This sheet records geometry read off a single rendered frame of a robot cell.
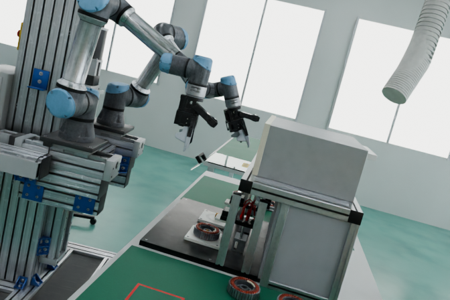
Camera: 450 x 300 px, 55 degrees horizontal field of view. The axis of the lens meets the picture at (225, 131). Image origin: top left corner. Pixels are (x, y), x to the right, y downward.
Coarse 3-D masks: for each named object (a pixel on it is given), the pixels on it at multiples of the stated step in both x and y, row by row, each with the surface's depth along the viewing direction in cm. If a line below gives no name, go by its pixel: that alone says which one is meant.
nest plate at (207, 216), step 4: (204, 212) 208; (208, 212) 210; (212, 212) 211; (200, 216) 202; (204, 216) 203; (208, 216) 204; (212, 216) 206; (200, 220) 198; (204, 220) 198; (208, 220) 199; (212, 220) 200; (216, 220) 202; (212, 224) 197; (216, 224) 197; (220, 224) 198; (224, 224) 199
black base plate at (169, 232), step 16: (176, 208) 208; (192, 208) 213; (208, 208) 219; (160, 224) 184; (176, 224) 188; (192, 224) 193; (144, 240) 165; (160, 240) 168; (176, 240) 172; (176, 256) 163; (192, 256) 162; (208, 256) 165; (240, 256) 172; (256, 256) 175; (240, 272) 159; (256, 272) 162
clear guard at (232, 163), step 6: (210, 156) 202; (216, 156) 205; (222, 156) 209; (228, 156) 212; (210, 162) 190; (216, 162) 193; (222, 162) 196; (228, 162) 199; (234, 162) 202; (240, 162) 205; (246, 162) 209; (192, 168) 192; (234, 168) 190; (240, 168) 193; (246, 168) 196
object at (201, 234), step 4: (196, 224) 181; (200, 224) 182; (204, 224) 183; (208, 224) 184; (196, 228) 177; (200, 228) 177; (204, 228) 181; (208, 228) 184; (212, 228) 183; (216, 228) 182; (196, 232) 177; (200, 232) 176; (204, 232) 175; (208, 232) 175; (212, 232) 176; (216, 232) 178; (200, 236) 176; (204, 236) 176; (208, 236) 175; (212, 236) 176; (216, 236) 177; (212, 240) 177
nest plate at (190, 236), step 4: (192, 228) 185; (188, 232) 180; (192, 232) 181; (188, 236) 175; (192, 236) 176; (196, 236) 177; (220, 236) 184; (192, 240) 174; (196, 240) 174; (200, 240) 174; (204, 240) 175; (208, 240) 176; (216, 240) 178; (204, 244) 173; (208, 244) 173; (212, 244) 173; (216, 244) 174; (216, 248) 173
